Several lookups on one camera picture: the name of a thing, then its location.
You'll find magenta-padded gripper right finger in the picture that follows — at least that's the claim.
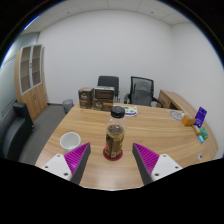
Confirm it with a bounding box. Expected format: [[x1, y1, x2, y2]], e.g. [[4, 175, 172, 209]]
[[131, 142, 184, 185]]

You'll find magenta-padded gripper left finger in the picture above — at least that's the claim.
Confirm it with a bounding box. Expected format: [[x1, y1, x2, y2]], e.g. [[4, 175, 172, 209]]
[[40, 142, 92, 185]]

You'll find clear bottle with black cap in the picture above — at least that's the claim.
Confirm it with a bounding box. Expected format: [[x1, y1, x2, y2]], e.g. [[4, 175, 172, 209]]
[[103, 105, 128, 160]]

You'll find white mug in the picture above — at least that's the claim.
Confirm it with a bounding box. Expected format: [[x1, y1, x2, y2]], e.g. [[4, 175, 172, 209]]
[[59, 131, 82, 154]]

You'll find round white printed disc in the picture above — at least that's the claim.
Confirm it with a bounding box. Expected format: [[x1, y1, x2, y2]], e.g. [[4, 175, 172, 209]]
[[169, 110, 185, 122]]

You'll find grey waste bin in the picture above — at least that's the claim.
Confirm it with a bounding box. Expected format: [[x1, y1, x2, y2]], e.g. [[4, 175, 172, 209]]
[[61, 98, 75, 115]]

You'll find orange wooden box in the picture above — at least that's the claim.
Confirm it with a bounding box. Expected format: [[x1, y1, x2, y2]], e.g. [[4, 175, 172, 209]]
[[181, 114, 197, 127]]

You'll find small tan box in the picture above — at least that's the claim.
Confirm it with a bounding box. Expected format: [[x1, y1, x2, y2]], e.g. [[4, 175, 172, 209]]
[[192, 124, 202, 136]]

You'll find brown box with tan side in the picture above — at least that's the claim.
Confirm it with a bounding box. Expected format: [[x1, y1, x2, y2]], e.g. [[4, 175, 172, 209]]
[[91, 97, 115, 112]]

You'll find small dark brown box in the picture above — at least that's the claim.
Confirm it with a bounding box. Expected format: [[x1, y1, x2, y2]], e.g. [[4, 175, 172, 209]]
[[78, 86, 95, 110]]

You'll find green box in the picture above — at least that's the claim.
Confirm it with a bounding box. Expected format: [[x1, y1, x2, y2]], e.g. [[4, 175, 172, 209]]
[[199, 126, 210, 141]]

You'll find wooden side desk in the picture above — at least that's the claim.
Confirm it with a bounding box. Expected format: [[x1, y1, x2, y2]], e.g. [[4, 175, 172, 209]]
[[157, 89, 191, 113]]

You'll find grey mesh-back office chair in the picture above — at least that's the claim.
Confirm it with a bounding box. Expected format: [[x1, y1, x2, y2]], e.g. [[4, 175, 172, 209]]
[[123, 75, 164, 108]]

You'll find black leather sofa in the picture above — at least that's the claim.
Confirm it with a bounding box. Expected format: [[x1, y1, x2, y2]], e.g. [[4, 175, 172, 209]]
[[0, 102, 35, 162]]

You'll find purple card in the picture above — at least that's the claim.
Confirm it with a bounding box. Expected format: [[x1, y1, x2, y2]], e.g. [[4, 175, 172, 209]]
[[193, 106, 208, 129]]

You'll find wide dark brown box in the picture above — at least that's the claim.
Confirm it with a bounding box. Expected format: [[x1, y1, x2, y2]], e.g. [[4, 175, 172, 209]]
[[94, 85, 116, 101]]

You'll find black office chair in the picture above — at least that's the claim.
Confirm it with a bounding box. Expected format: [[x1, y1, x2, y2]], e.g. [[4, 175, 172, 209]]
[[97, 75, 120, 98]]

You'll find wooden cabinet with glass doors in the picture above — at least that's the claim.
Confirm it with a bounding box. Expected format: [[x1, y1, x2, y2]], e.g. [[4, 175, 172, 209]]
[[13, 44, 48, 122]]

